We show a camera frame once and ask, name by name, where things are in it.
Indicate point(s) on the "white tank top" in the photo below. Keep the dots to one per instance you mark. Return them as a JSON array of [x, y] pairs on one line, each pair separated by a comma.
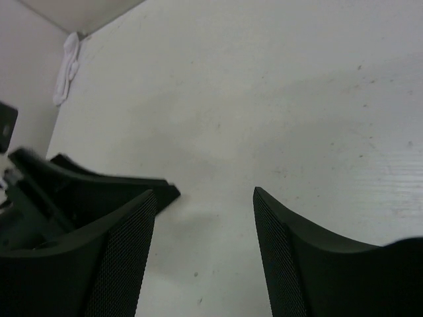
[[68, 69]]

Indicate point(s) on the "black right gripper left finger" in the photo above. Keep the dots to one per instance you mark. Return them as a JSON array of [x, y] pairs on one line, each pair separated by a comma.
[[96, 270]]

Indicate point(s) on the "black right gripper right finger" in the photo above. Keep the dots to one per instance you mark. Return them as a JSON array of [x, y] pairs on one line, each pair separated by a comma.
[[311, 271]]

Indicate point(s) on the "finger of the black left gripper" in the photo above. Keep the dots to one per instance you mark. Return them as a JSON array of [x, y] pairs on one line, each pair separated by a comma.
[[165, 192]]

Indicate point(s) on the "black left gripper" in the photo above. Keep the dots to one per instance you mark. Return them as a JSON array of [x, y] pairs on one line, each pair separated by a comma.
[[45, 201]]

